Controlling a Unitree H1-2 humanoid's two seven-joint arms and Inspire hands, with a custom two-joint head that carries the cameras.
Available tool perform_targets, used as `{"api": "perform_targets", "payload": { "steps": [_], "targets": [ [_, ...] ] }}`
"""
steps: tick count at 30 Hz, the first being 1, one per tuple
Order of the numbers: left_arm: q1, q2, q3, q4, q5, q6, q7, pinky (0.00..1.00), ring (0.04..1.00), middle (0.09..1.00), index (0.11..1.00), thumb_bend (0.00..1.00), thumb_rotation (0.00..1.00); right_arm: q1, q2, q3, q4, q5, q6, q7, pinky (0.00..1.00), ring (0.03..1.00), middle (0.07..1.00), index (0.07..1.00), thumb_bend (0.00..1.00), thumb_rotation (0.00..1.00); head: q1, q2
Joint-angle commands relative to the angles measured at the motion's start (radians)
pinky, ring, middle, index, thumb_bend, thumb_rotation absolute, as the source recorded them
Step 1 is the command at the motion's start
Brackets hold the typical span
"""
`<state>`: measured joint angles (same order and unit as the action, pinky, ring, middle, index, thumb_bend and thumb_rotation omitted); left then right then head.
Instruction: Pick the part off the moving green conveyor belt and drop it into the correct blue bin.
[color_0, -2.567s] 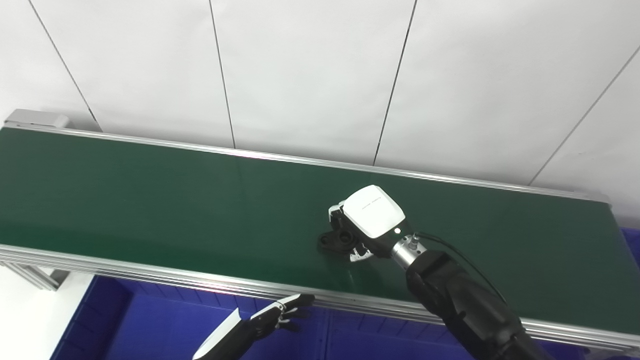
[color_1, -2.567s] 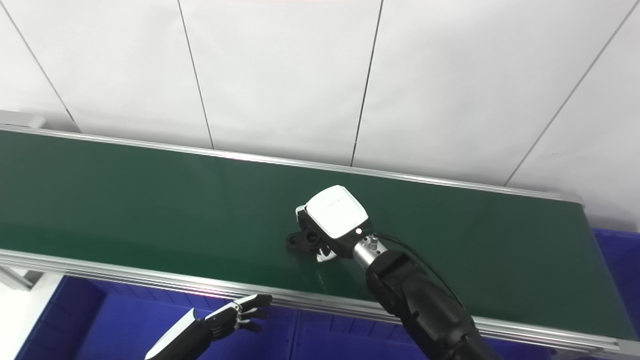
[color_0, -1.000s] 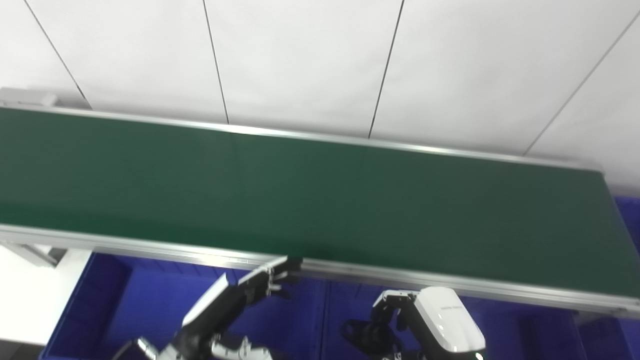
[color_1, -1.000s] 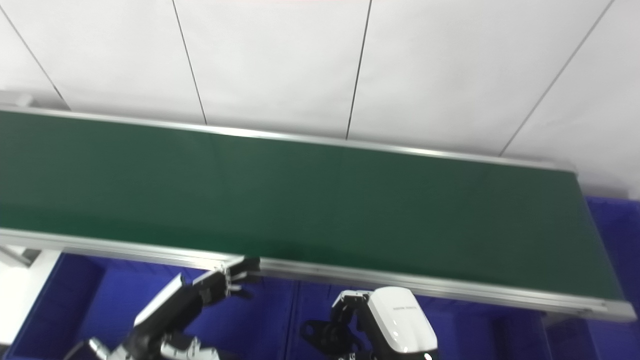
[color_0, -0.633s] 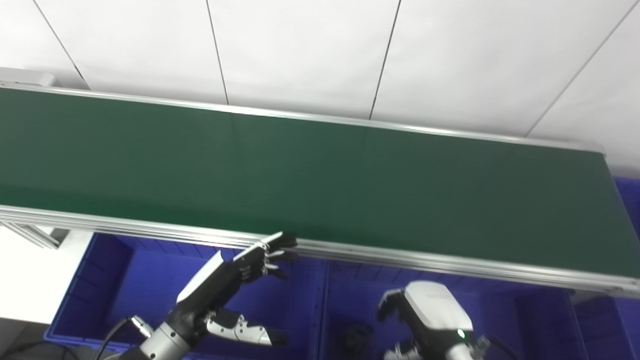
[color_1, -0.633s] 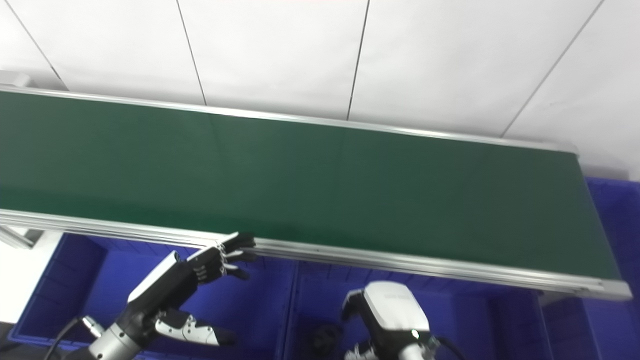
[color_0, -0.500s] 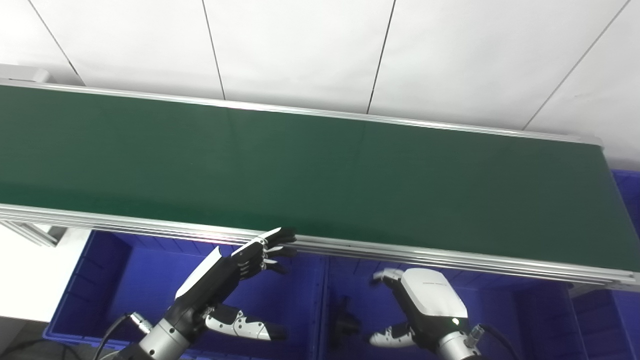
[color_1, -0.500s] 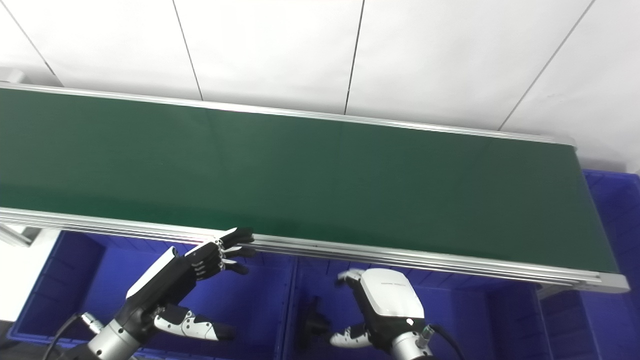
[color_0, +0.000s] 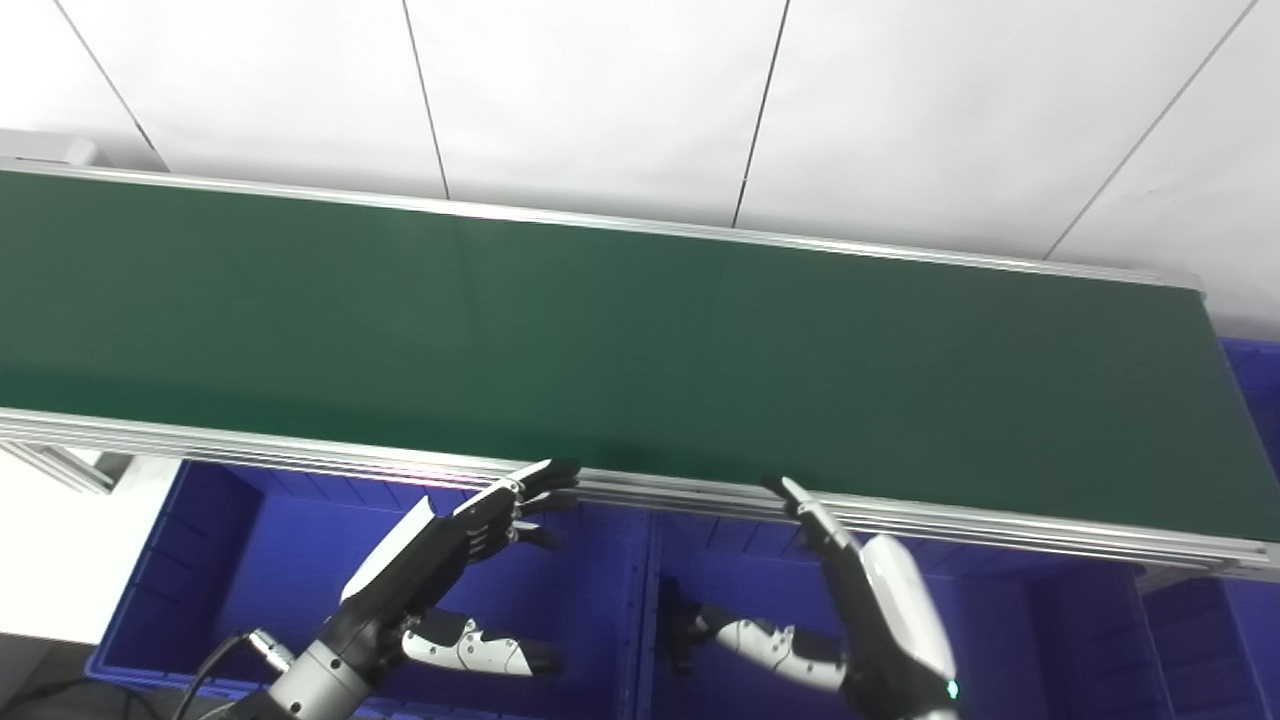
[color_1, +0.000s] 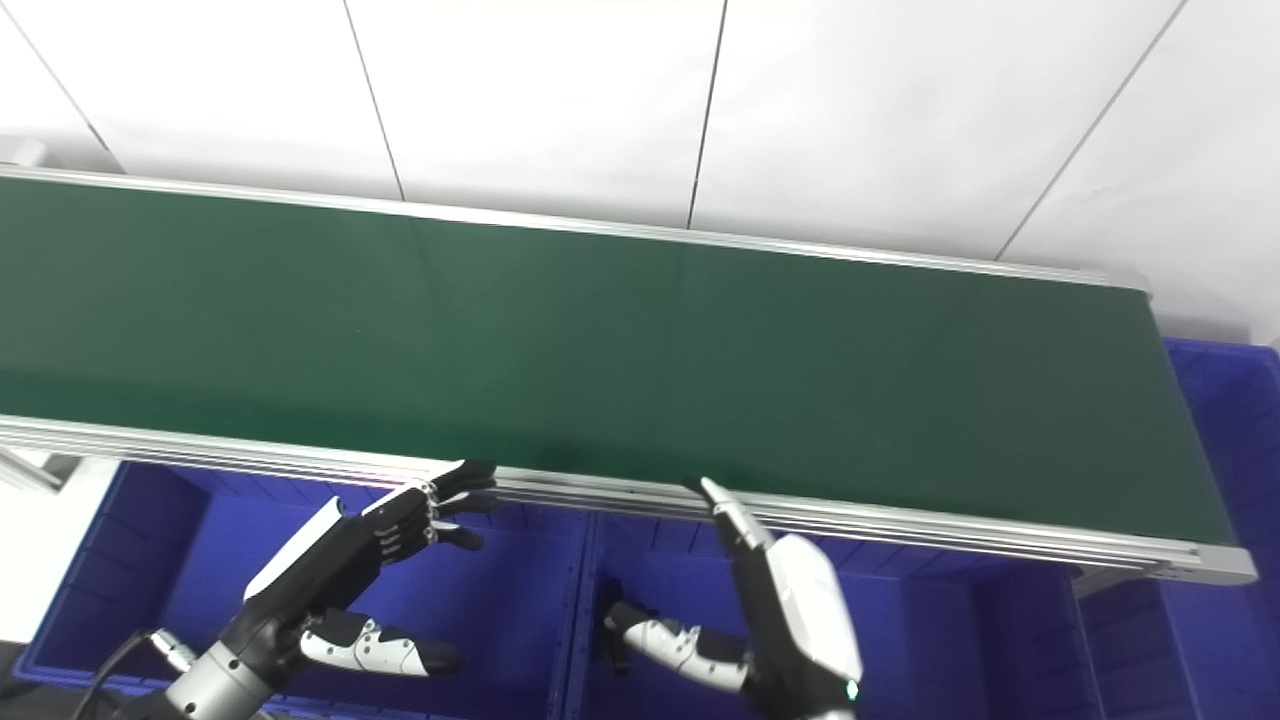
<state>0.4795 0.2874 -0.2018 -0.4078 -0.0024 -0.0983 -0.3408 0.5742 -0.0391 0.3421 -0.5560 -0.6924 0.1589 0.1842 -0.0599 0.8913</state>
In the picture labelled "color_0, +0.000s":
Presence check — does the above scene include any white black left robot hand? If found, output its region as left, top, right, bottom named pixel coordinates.
left=320, top=458, right=583, bottom=681

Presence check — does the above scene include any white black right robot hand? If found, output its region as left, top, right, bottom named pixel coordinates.
left=695, top=475, right=961, bottom=716

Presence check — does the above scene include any black flanged machine part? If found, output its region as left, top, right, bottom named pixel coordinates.
left=658, top=578, right=701, bottom=673

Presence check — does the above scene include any blue plastic bin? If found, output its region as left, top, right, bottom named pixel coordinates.
left=635, top=505, right=1201, bottom=720
left=1140, top=338, right=1280, bottom=720
left=85, top=460, right=651, bottom=716

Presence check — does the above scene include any green conveyor belt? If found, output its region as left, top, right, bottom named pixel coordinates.
left=0, top=155, right=1280, bottom=583
left=0, top=170, right=1280, bottom=546

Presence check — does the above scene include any aluminium conveyor support leg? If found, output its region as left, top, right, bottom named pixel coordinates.
left=0, top=440, right=131, bottom=496

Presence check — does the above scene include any grey conveyor end housing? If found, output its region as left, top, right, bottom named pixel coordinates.
left=0, top=130, right=101, bottom=169

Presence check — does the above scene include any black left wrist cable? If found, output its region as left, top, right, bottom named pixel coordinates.
left=175, top=630, right=296, bottom=720

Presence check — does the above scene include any black floor cable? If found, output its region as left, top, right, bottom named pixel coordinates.
left=0, top=678, right=141, bottom=720

